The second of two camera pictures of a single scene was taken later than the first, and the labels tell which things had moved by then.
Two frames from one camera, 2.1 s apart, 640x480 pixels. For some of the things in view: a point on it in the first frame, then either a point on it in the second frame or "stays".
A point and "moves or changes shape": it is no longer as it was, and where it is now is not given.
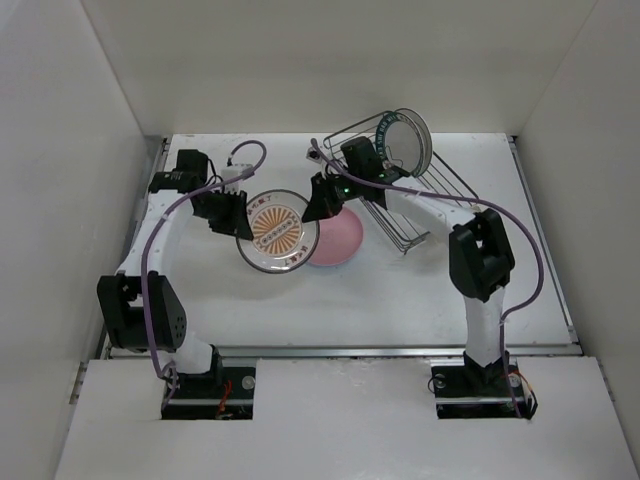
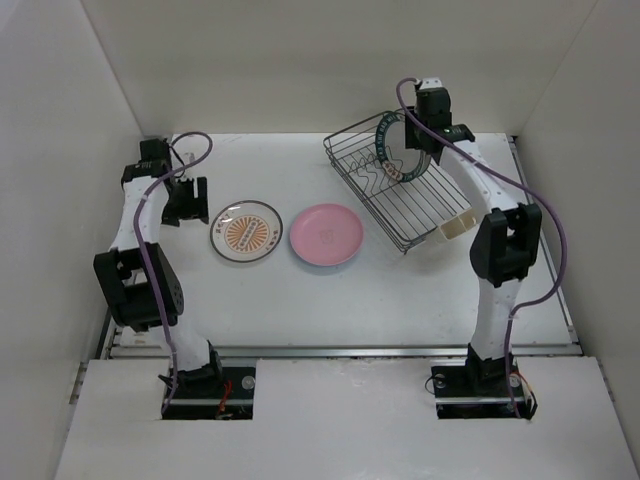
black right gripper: [320, 199] → [411, 138]
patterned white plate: [282, 241] moves or changes shape
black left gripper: [237, 221] → [194, 207]
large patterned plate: [403, 139] stays
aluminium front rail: [389, 352] stays
